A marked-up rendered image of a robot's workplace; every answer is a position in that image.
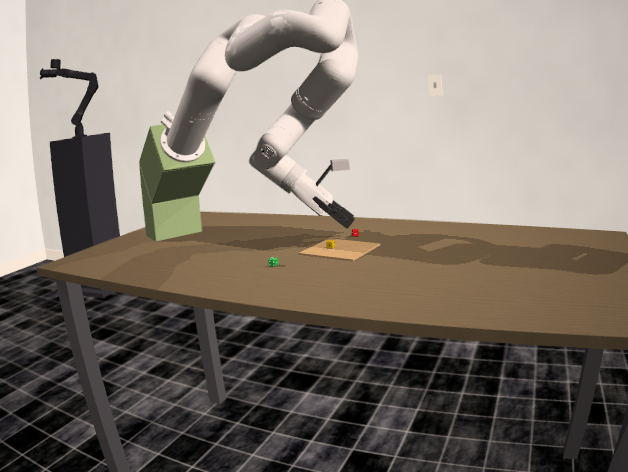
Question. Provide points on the tan mat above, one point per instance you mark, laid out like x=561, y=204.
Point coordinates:
x=343, y=250

